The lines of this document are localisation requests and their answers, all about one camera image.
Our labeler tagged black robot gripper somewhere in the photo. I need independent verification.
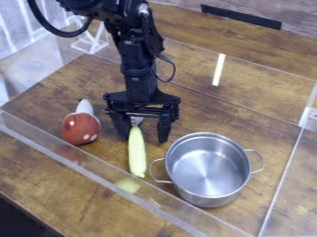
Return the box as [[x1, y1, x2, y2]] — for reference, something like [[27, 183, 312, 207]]
[[102, 67, 180, 143]]

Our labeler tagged green handled metal spoon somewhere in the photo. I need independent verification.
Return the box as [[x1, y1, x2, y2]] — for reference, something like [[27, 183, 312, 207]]
[[128, 117, 145, 179]]

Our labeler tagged stainless steel pot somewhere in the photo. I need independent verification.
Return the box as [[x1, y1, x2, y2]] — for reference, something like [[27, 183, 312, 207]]
[[148, 132, 264, 207]]

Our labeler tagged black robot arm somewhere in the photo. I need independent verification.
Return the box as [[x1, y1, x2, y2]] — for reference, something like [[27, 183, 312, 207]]
[[57, 0, 180, 143]]

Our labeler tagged red toy mushroom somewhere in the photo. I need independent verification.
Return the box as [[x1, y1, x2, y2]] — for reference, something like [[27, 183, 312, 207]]
[[61, 99, 100, 145]]

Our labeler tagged clear acrylic front barrier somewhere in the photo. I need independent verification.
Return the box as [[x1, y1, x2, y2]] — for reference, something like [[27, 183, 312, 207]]
[[0, 109, 251, 237]]

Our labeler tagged clear acrylic barrier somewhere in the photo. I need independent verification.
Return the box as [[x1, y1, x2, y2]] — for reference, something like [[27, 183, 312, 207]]
[[257, 82, 317, 237], [0, 109, 251, 237]]

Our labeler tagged black bar on table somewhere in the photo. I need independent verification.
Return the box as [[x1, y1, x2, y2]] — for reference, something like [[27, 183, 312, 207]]
[[200, 4, 282, 30]]

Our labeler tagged clear acrylic right barrier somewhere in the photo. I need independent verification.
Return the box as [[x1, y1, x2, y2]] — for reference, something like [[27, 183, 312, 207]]
[[257, 82, 317, 237]]

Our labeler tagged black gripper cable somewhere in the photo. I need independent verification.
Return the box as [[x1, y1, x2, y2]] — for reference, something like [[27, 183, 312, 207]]
[[152, 53, 176, 83]]

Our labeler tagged clear acrylic triangle bracket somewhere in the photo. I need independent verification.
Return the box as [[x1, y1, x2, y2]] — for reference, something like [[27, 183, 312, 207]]
[[70, 22, 108, 55]]

